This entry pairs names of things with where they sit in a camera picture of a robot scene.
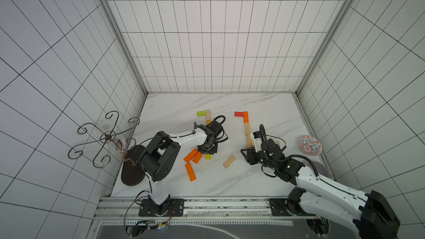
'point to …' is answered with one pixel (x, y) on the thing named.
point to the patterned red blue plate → (310, 145)
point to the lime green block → (201, 113)
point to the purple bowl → (321, 169)
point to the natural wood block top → (208, 115)
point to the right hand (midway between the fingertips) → (243, 146)
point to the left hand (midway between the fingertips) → (207, 153)
